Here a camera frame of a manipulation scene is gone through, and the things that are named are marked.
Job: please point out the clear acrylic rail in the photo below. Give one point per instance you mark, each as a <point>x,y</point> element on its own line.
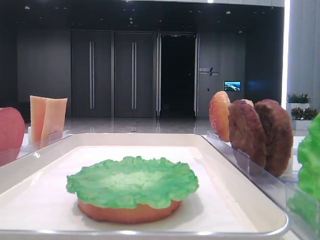
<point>278,189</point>
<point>13,154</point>

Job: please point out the green lettuce leaf on tray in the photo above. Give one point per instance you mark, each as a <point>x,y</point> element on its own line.
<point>133,181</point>

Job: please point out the clear left acrylic rail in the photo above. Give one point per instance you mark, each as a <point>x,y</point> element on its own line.
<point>13,154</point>

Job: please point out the clear right acrylic rail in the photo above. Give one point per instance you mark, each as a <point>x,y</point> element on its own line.
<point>278,189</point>

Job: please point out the brown meat patty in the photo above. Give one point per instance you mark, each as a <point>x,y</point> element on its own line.
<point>277,126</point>
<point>246,132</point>

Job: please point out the inner bun top in rack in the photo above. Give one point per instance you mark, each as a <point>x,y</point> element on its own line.
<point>219,115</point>

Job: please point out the inner brown meat patty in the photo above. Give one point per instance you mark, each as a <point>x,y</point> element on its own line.
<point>246,132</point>

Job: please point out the upper potted plant box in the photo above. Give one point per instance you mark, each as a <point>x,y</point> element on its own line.
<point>301,101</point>

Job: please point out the potted plant box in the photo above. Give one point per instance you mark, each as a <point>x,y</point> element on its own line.
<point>302,118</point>
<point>301,101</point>

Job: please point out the wall display screen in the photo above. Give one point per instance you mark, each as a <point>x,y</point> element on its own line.
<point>232,86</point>

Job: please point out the white rectangular serving tray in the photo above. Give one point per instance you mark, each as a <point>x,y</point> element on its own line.
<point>35,205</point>

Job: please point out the bottom bun slice on tray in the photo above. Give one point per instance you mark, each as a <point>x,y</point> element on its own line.
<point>142,213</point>

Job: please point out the lower potted plant box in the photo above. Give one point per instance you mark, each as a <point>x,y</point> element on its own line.
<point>302,118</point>

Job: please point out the outer brown meat patty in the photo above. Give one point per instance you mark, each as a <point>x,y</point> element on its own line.
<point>277,126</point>

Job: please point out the red tomato slice in rack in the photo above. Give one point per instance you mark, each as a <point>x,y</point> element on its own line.
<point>12,129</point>

